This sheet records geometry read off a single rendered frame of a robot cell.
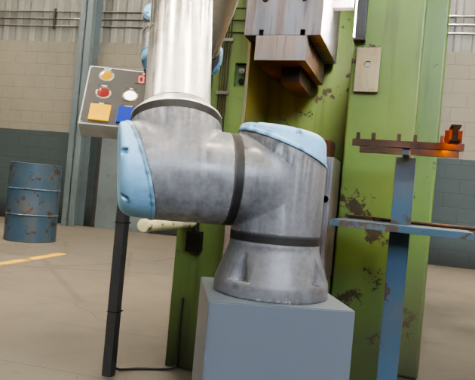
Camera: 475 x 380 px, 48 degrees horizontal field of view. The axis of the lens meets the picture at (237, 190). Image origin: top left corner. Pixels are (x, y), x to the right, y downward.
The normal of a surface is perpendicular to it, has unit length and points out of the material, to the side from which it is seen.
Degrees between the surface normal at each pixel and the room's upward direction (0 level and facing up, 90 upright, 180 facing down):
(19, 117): 90
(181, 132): 69
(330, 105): 90
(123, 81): 60
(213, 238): 90
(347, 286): 90
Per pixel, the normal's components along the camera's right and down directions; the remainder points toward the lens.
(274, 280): 0.03, -0.35
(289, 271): 0.25, -0.33
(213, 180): 0.22, 0.09
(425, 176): -0.31, -0.04
